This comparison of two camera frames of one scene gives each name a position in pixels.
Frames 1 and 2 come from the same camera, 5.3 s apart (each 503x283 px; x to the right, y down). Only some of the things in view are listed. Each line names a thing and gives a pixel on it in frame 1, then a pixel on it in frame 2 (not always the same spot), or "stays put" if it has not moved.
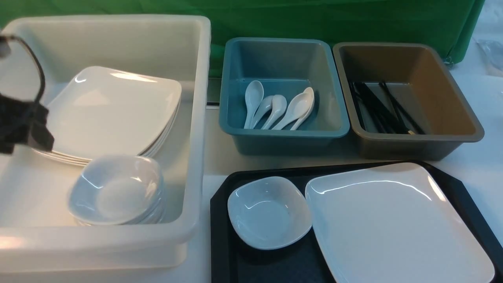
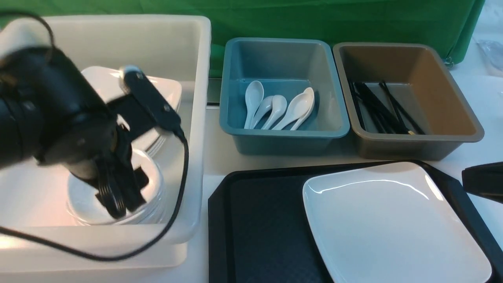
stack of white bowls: (118, 190) stays put
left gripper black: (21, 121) → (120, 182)
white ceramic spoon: (298, 108) stays put
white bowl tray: (269, 213) → (85, 206)
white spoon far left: (254, 95) stays put
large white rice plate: (398, 224) stays put
